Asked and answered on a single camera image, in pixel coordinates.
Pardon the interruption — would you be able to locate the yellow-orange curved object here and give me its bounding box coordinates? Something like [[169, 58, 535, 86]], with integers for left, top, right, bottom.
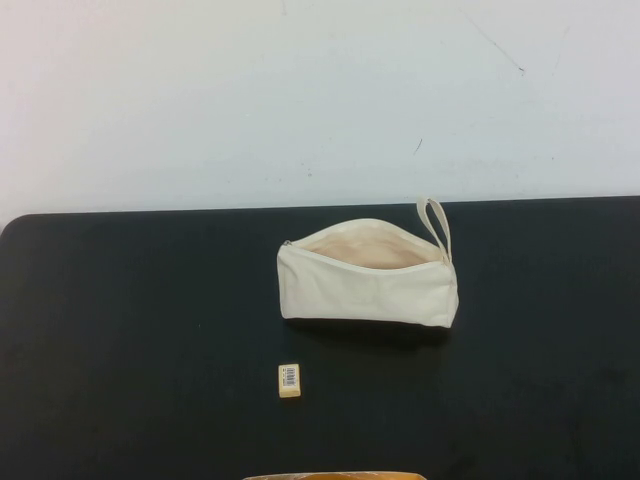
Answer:
[[241, 469, 427, 480]]

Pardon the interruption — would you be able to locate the small yellowish eraser with barcode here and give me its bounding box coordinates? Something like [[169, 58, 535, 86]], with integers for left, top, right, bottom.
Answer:
[[277, 363, 303, 400]]

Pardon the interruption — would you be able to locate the cream fabric pencil case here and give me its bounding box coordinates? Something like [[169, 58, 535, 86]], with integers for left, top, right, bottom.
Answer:
[[275, 196, 460, 332]]

